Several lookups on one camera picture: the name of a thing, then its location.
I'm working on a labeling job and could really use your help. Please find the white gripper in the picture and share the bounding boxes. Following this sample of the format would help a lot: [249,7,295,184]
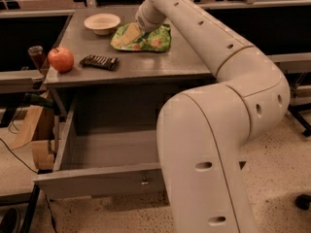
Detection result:
[121,0,166,46]

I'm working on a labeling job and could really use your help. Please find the green rice chip bag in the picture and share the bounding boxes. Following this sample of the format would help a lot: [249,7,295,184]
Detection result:
[110,23,171,52]

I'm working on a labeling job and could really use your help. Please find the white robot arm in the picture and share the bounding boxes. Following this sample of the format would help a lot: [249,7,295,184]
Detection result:
[135,0,290,233]

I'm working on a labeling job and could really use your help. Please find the open grey top drawer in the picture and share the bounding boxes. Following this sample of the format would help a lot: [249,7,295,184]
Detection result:
[34,96,164,199]

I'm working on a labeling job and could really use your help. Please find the cream ceramic bowl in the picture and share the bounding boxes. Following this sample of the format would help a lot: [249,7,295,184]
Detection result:
[84,14,121,35]

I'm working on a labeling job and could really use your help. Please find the dark chocolate bar wrapper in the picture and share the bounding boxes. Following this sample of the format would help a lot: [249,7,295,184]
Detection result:
[80,54,118,71]

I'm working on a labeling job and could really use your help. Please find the red apple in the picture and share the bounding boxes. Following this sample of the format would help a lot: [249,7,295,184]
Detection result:
[48,47,74,73]

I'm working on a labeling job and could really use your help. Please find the cardboard box pieces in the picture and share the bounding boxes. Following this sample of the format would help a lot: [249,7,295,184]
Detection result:
[11,105,55,170]

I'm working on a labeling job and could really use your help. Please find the black chair base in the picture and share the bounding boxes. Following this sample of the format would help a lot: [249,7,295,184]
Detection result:
[288,103,311,137]

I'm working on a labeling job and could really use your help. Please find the black stand leg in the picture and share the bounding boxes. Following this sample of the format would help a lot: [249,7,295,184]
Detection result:
[20,184,40,233]

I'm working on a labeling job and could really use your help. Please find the black shoe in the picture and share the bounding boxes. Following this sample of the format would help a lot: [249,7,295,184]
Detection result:
[0,208,20,233]

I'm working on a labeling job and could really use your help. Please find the black caster wheel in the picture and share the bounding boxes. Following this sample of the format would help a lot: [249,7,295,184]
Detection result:
[295,194,311,211]

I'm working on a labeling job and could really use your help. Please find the dark green clamp handle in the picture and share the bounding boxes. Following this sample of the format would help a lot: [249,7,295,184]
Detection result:
[24,93,54,109]

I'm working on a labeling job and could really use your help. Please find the black floor cable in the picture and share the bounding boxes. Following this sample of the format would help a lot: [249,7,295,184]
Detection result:
[0,137,39,175]

